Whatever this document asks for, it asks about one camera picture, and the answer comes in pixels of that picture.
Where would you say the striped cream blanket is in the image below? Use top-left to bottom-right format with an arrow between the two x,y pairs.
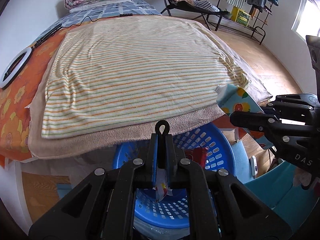
41,19 -> 250,138

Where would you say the beige fleece blanket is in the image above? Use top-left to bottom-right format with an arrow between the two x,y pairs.
27,17 -> 273,159

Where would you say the window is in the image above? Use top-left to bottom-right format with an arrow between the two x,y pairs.
291,0 -> 320,39

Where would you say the person's right hand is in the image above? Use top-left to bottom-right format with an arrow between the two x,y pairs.
294,172 -> 312,191

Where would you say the small white device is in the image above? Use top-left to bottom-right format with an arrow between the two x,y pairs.
250,156 -> 258,179

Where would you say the white ring light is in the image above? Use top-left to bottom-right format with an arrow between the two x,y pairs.
0,22 -> 63,89

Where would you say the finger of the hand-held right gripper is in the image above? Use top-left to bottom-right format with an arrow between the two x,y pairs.
262,94 -> 319,116
229,111 -> 313,153

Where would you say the blue checked bedsheet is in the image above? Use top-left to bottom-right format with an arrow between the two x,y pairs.
41,0 -> 162,34

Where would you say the orange floral bedsheet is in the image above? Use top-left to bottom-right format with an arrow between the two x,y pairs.
0,26 -> 73,163

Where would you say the black clothes rack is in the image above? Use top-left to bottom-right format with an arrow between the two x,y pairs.
216,0 -> 278,45

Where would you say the small white red wrapper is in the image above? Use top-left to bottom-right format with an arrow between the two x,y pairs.
154,169 -> 174,203

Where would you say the red packet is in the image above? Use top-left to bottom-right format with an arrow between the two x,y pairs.
185,147 -> 208,169

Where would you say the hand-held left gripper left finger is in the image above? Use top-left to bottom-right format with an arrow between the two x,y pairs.
29,133 -> 159,240

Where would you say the dark striped cloth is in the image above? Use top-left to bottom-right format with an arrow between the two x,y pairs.
192,0 -> 220,13

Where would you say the thin black cable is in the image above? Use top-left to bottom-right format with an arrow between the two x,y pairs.
60,16 -> 120,29

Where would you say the light blue foam mat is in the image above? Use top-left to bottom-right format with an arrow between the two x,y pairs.
235,140 -> 252,183

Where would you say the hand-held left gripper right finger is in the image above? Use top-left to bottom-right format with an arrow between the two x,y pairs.
165,134 -> 293,240

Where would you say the blue plastic laundry basket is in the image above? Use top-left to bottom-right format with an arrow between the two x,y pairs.
112,122 -> 237,229

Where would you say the fruit-print light blue cloth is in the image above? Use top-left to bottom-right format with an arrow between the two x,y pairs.
215,84 -> 273,150

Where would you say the yellow plastic crate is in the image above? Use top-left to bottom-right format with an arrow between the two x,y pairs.
230,6 -> 251,27

